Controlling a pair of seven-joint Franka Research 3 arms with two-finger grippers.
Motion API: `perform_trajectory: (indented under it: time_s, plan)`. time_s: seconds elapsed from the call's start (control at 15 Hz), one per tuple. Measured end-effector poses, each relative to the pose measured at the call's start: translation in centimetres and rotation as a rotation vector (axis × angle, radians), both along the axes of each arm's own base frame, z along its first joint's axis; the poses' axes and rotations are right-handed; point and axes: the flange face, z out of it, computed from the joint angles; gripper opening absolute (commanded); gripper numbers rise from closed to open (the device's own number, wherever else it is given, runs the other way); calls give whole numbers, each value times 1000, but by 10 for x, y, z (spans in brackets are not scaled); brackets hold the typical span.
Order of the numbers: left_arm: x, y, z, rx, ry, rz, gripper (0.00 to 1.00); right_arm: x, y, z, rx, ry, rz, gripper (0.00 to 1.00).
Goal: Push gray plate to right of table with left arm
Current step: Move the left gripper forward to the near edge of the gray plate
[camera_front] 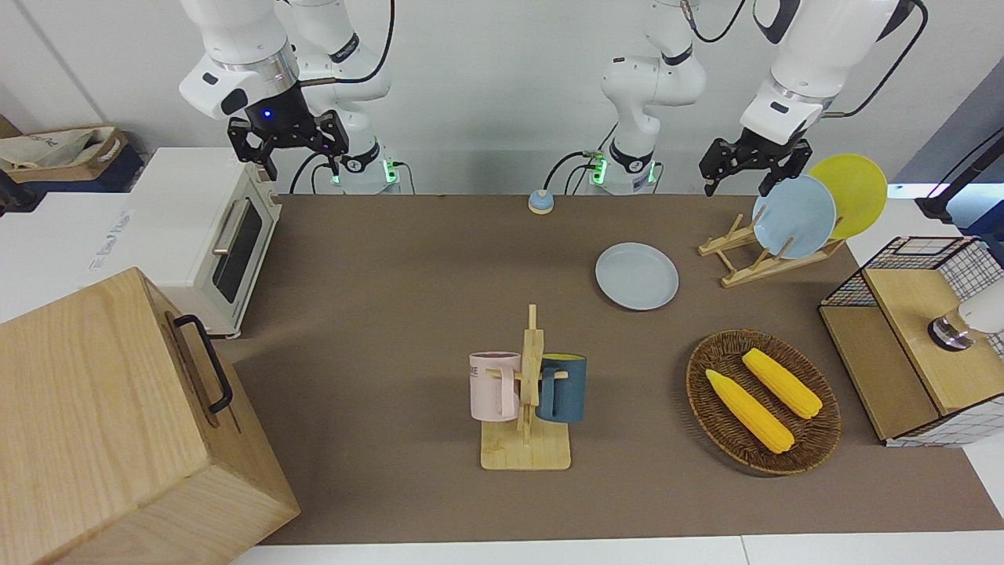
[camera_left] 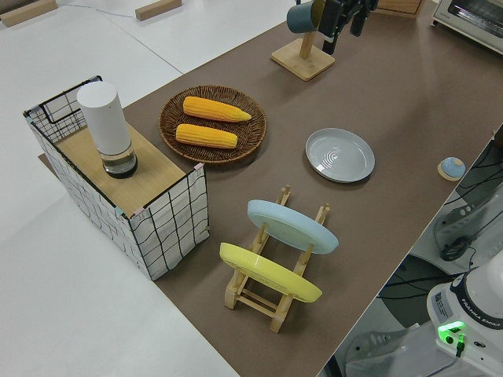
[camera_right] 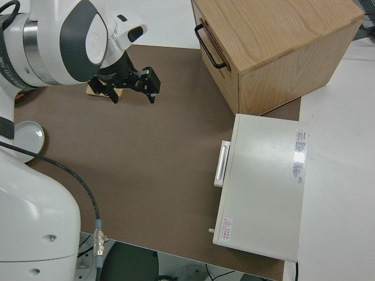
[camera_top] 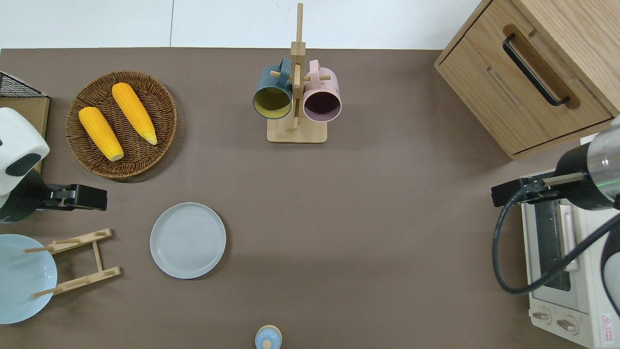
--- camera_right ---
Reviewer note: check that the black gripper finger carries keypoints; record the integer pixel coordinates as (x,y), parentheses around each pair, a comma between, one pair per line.
(149,82)
(114,95)

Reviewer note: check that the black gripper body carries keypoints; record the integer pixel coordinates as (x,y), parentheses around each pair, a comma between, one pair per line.
(117,73)

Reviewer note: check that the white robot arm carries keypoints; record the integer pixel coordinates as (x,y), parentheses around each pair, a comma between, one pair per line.
(44,44)

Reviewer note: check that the wooden mug tree stand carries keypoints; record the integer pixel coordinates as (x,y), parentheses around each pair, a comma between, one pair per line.
(88,90)

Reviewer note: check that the brown table mat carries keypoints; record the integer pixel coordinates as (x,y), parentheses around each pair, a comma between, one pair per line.
(146,161)

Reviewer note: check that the light wooden drawer cabinet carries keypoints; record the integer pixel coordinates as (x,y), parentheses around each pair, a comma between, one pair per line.
(278,44)

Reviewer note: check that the white toaster oven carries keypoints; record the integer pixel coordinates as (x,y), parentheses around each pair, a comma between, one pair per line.
(263,190)

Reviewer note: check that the dark round base plate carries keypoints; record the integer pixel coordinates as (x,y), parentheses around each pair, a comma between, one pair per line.
(132,263)

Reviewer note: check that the gray round base plate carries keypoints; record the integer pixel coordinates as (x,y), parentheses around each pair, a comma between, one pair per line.
(184,272)

